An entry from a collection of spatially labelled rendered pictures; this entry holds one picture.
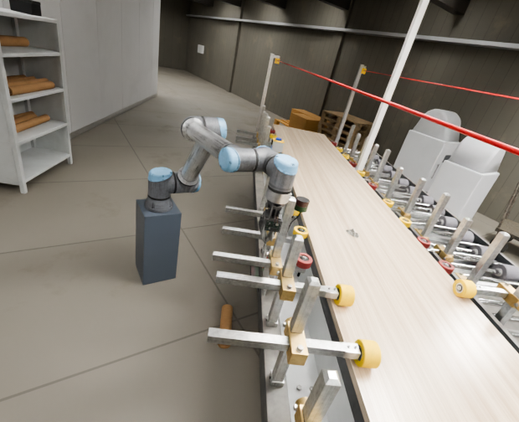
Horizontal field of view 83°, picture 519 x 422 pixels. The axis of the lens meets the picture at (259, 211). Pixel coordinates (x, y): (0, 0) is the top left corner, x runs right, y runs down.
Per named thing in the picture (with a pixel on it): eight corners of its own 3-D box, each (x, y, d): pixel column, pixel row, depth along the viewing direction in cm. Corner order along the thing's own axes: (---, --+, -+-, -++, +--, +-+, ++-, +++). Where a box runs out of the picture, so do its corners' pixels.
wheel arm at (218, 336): (206, 343, 85) (208, 335, 83) (208, 333, 88) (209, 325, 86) (368, 361, 91) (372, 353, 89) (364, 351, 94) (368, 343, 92)
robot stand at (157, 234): (142, 285, 221) (144, 217, 193) (135, 265, 238) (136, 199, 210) (175, 278, 234) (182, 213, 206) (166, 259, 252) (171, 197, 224)
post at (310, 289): (270, 386, 102) (310, 282, 80) (269, 376, 105) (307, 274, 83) (280, 387, 103) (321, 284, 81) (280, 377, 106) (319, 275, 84)
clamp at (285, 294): (278, 300, 107) (281, 290, 105) (274, 275, 119) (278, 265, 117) (294, 301, 108) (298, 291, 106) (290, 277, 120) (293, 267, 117)
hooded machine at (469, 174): (436, 208, 499) (477, 134, 440) (468, 225, 462) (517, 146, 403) (416, 213, 464) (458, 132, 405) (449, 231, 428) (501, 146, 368)
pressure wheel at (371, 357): (366, 344, 88) (354, 334, 96) (362, 372, 87) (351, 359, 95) (384, 347, 89) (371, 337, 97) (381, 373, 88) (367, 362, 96)
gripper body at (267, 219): (260, 231, 115) (267, 203, 109) (260, 219, 122) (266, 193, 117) (280, 234, 116) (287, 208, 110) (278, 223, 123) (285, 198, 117)
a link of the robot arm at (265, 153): (248, 143, 115) (264, 155, 107) (272, 144, 121) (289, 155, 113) (244, 165, 120) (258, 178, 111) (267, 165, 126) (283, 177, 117)
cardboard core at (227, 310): (218, 339, 185) (222, 303, 211) (217, 347, 188) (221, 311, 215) (231, 341, 186) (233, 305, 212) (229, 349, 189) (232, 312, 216)
